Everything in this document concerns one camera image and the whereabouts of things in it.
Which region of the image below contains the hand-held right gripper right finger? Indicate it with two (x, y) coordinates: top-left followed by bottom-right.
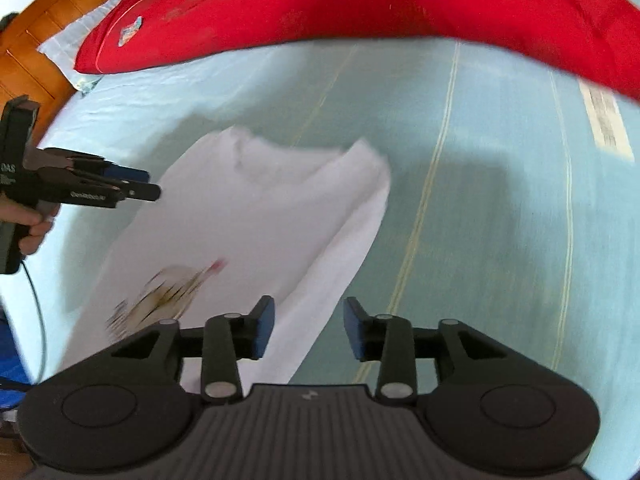
(343, 297), (507, 407)

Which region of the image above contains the pale checked pillow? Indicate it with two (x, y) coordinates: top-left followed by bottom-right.
(37, 0), (153, 93)

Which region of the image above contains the person's left hand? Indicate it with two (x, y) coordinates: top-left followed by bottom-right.
(0, 198), (58, 257)

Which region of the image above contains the white printed t-shirt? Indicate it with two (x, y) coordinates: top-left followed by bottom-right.
(60, 126), (392, 396)

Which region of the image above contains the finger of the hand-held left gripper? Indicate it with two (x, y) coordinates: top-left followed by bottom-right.
(42, 149), (151, 184)
(40, 170), (162, 209)

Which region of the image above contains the red quilt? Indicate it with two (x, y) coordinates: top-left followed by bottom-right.
(74, 0), (640, 103)

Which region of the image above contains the wooden headboard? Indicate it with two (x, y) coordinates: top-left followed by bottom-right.
(0, 0), (140, 147)

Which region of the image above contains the blue cloth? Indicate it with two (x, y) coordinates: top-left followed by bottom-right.
(0, 310), (36, 413)

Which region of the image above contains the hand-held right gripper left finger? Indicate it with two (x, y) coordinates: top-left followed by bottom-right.
(111, 296), (277, 407)

